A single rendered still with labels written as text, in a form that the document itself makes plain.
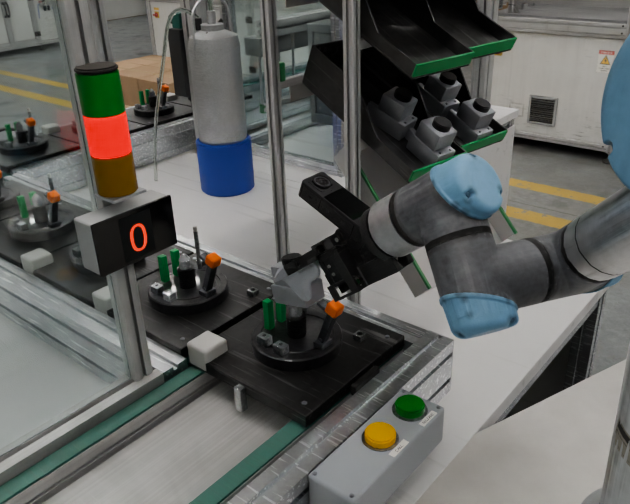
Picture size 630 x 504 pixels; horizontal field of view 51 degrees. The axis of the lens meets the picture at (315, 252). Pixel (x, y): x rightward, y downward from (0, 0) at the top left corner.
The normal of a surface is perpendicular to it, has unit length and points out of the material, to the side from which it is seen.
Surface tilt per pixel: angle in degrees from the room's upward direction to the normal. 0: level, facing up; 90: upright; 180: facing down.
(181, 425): 0
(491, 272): 48
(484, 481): 0
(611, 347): 0
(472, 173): 53
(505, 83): 90
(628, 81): 82
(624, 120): 82
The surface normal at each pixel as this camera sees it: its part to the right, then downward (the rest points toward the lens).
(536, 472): -0.04, -0.89
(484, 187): 0.58, -0.33
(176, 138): 0.77, 0.26
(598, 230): -0.96, 0.10
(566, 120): -0.64, 0.36
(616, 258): -0.48, 0.79
